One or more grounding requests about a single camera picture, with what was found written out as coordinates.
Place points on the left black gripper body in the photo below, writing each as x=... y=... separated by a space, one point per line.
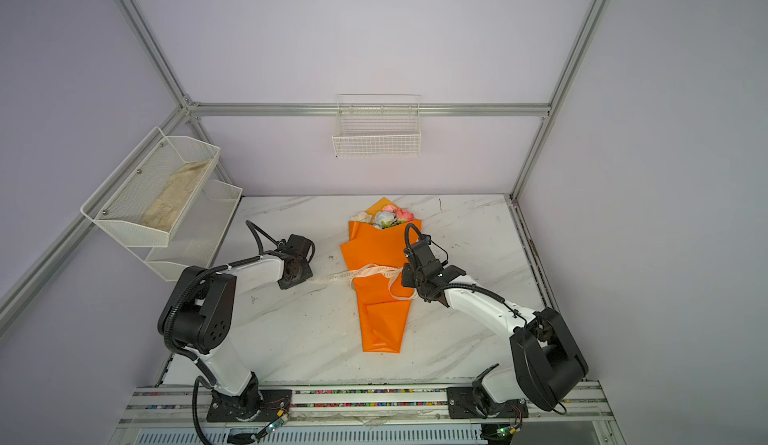
x=304 y=274

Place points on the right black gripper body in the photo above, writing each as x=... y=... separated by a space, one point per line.
x=410 y=278

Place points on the white string ribbon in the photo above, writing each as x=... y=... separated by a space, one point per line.
x=348 y=277

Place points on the orange wrapping paper sheet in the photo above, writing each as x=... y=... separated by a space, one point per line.
x=382 y=319

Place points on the white fake rose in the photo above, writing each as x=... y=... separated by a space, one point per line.
x=385 y=219

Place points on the cream fake rose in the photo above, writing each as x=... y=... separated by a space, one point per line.
x=364 y=217

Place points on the pink fake rose spray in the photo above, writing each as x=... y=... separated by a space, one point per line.
x=400 y=214

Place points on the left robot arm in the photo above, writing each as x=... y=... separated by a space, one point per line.
x=197 y=319

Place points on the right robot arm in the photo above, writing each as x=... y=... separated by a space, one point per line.
x=547 y=363

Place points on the lower white mesh shelf basket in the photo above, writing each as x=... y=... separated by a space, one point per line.
x=200 y=232

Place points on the white mesh shelf basket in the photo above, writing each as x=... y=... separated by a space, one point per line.
x=118 y=204
x=200 y=232

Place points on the beige cloth in basket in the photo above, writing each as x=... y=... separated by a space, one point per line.
x=165 y=210

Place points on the upper white mesh shelf basket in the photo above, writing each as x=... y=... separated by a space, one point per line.
x=118 y=204

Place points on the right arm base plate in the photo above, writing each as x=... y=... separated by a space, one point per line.
x=474 y=403

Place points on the white wire wall basket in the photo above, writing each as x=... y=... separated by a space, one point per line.
x=377 y=126

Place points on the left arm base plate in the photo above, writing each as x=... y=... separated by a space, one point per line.
x=260 y=406

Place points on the aluminium rail front frame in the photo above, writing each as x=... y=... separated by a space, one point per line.
x=366 y=414

